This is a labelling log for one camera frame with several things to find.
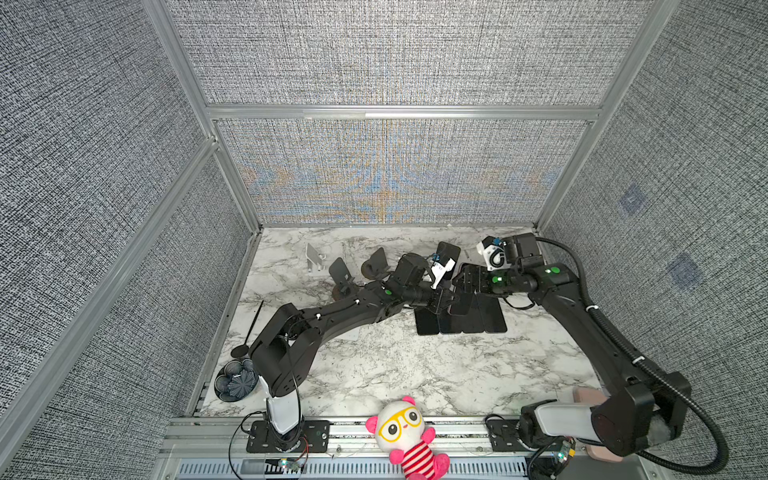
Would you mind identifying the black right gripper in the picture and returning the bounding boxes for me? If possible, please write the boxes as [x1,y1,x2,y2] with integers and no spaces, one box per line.
[452,264,522,295]

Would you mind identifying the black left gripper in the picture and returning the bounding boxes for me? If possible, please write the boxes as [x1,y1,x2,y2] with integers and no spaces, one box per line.
[401,279,460,314]

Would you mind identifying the black phone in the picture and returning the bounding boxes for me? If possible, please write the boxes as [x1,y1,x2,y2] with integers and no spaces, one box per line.
[454,297,485,333]
[477,295,508,334]
[414,308,440,336]
[435,241,461,266]
[448,284,477,316]
[437,311,464,334]

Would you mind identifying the white folding stand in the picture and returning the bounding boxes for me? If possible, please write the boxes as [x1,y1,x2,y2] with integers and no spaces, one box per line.
[305,243,325,273]

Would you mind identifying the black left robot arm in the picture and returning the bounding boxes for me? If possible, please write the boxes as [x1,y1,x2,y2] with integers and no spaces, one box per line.
[248,249,456,452]

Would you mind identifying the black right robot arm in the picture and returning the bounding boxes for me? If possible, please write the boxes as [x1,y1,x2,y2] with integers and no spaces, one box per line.
[452,234,693,457]

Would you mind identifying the round dark stand centre-left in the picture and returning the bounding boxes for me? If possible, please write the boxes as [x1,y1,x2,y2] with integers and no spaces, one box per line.
[361,247,390,280]

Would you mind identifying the pink white plush toy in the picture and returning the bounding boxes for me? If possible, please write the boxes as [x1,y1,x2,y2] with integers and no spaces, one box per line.
[365,396,450,479]

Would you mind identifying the dark round fan disc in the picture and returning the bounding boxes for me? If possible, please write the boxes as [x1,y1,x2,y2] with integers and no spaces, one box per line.
[214,299,265,403]

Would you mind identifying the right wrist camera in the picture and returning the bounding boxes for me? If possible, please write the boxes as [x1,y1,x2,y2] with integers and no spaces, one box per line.
[476,236,510,271]

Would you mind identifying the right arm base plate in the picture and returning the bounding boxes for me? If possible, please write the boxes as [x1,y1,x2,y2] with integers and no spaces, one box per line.
[484,415,535,453]

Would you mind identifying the pink phone on rail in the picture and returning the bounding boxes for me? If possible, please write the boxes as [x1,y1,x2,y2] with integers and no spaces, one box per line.
[573,387,623,463]

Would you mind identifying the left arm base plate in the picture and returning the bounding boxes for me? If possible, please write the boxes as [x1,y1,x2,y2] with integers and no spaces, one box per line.
[246,420,331,455]

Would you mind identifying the aluminium front rail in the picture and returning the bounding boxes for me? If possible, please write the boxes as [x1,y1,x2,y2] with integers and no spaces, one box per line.
[151,408,672,479]

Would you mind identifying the black corrugated cable conduit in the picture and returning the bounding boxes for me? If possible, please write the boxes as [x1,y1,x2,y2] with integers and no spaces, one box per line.
[533,236,731,476]

